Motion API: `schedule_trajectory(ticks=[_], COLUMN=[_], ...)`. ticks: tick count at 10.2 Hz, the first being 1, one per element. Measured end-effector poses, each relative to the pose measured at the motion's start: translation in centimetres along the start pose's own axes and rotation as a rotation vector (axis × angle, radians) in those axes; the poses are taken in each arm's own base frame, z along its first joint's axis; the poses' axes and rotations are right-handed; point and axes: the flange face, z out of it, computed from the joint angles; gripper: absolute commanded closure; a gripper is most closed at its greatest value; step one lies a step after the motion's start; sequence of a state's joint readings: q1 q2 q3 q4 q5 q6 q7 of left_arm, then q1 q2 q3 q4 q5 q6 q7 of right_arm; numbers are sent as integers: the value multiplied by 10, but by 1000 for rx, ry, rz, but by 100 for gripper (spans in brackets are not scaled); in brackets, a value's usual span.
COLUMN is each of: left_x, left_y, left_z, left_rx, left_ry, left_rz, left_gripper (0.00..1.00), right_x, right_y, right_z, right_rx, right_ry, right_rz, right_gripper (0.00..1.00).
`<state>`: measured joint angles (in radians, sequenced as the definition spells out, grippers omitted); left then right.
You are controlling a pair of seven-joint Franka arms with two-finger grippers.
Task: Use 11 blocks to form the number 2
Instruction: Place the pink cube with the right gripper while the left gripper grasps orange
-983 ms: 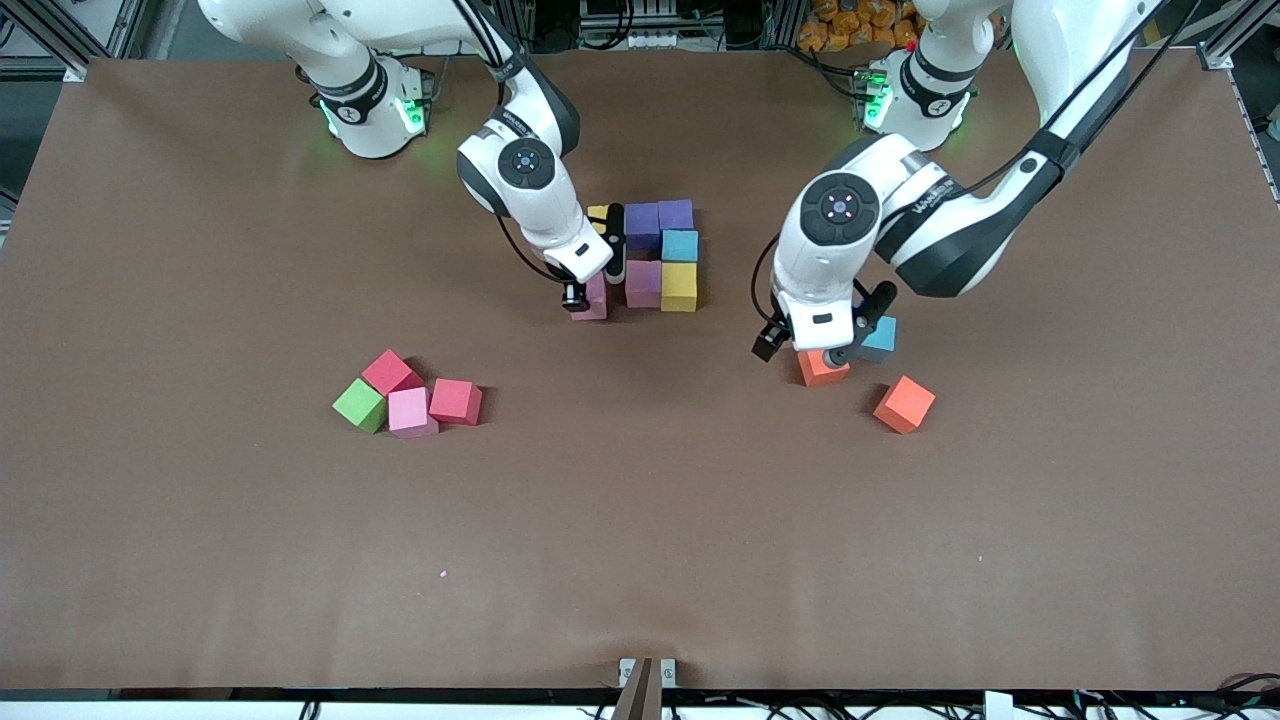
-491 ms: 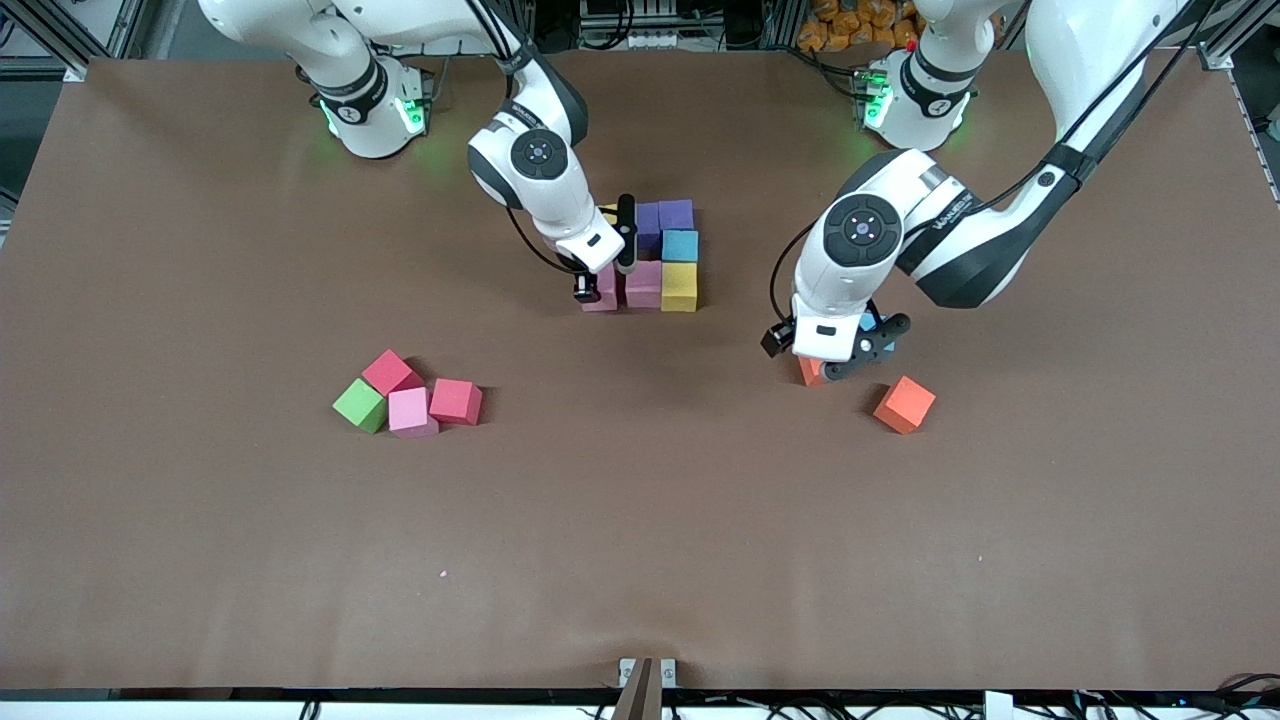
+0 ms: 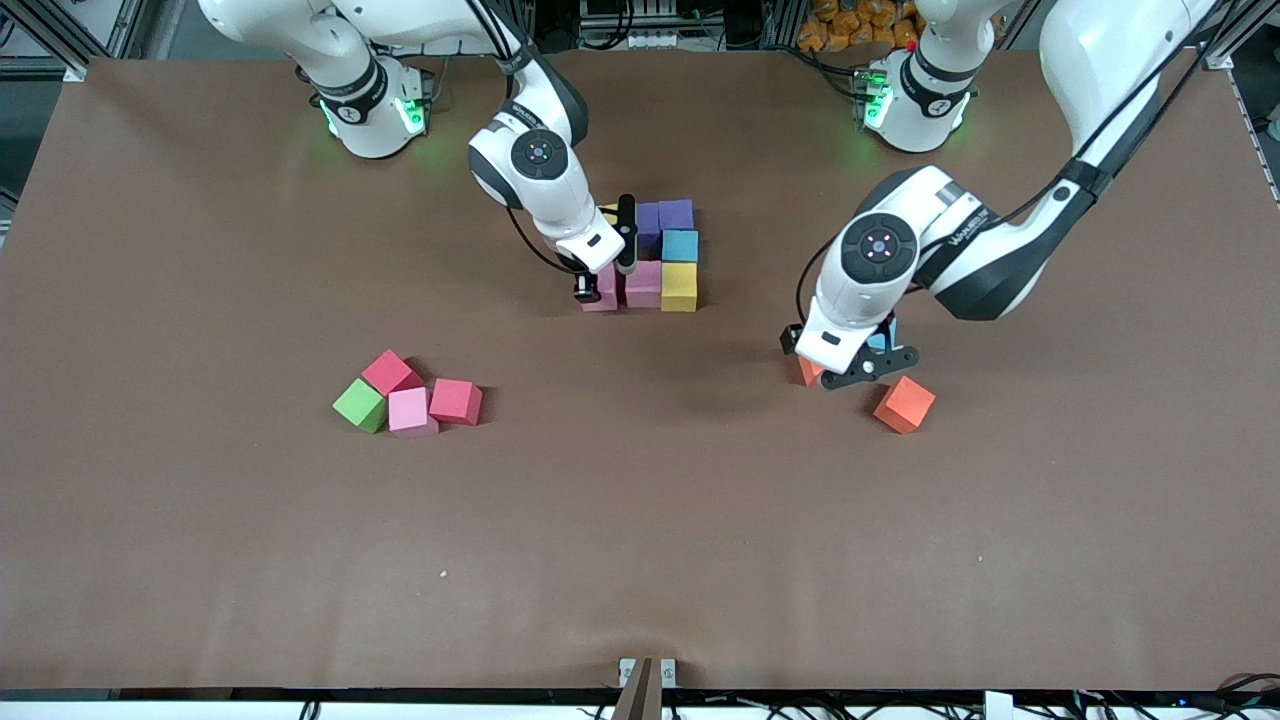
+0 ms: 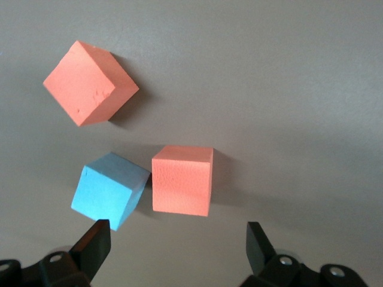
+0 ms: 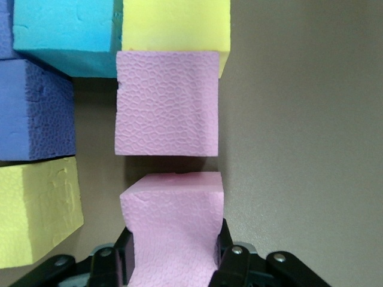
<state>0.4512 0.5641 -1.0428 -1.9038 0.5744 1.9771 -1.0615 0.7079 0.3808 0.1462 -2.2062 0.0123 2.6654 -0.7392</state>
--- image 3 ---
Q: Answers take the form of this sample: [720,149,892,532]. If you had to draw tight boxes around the aluminium frame profile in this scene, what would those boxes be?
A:
[1195,0,1280,71]
[0,0,151,83]

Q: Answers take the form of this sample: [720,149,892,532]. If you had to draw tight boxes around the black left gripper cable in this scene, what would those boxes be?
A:
[796,243,843,331]

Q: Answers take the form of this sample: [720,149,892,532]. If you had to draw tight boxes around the red foam block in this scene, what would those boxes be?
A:
[428,377,485,427]
[360,348,425,398]

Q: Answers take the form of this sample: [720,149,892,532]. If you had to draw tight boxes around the pink foam block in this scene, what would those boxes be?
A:
[625,260,664,310]
[387,386,441,440]
[582,262,623,313]

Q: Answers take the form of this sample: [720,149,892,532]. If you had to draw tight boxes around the green foam block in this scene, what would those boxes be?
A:
[332,377,389,435]

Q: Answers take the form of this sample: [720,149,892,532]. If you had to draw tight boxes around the bag of orange items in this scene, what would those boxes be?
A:
[798,0,926,53]

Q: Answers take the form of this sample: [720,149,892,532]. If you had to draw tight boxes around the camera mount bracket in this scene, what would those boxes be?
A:
[618,657,679,720]

